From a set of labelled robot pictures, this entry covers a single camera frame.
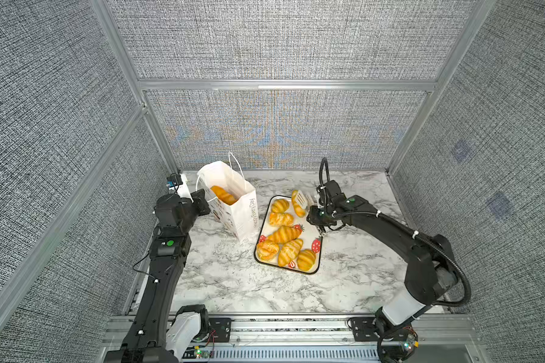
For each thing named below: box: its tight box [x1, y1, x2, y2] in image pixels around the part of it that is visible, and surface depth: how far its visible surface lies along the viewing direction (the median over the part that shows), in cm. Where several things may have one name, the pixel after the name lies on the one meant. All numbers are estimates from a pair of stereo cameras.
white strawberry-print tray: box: [254, 195, 324, 275], surface depth 92 cm
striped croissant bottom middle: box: [277, 238, 304, 267], surface depth 87 cm
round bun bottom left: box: [256, 239, 280, 261], surface depth 89 cm
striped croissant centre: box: [267, 225, 303, 244], surface depth 94 cm
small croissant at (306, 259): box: [296, 248, 316, 272], surface depth 87 cm
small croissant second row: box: [269, 212, 295, 227], surface depth 99 cm
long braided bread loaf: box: [210, 185, 237, 205], surface depth 97 cm
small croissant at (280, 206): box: [270, 198, 290, 214], surface depth 104 cm
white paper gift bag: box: [196, 151, 260, 240], surface depth 88 cm
